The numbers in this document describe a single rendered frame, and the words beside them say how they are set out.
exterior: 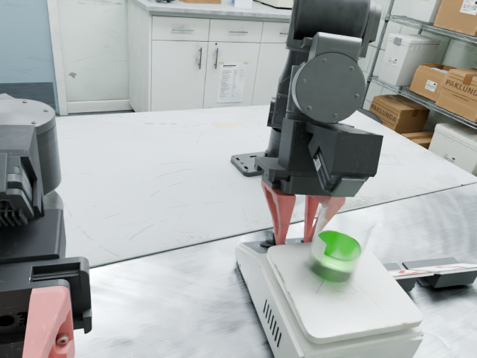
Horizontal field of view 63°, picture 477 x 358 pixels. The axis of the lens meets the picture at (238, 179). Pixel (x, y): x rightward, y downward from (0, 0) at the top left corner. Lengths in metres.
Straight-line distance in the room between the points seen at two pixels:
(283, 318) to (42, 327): 0.22
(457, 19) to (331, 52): 2.48
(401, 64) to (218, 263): 2.58
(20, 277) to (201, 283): 0.27
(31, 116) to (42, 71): 2.92
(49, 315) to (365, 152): 0.26
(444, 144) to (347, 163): 2.47
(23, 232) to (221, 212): 0.37
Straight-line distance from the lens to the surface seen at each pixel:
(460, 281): 0.62
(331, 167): 0.34
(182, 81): 2.83
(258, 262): 0.44
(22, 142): 0.27
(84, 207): 0.63
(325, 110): 0.34
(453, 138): 2.76
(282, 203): 0.41
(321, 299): 0.39
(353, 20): 0.42
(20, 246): 0.30
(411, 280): 0.56
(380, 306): 0.41
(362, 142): 0.35
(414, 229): 0.71
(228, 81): 2.97
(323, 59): 0.34
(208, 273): 0.51
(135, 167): 0.73
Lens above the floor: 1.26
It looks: 30 degrees down
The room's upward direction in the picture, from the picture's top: 8 degrees clockwise
